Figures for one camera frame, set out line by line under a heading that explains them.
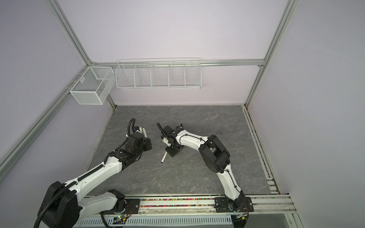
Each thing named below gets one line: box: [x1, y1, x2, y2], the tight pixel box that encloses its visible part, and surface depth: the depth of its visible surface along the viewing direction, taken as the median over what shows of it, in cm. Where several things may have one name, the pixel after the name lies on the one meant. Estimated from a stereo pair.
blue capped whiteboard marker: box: [160, 151, 168, 164], surface depth 93 cm
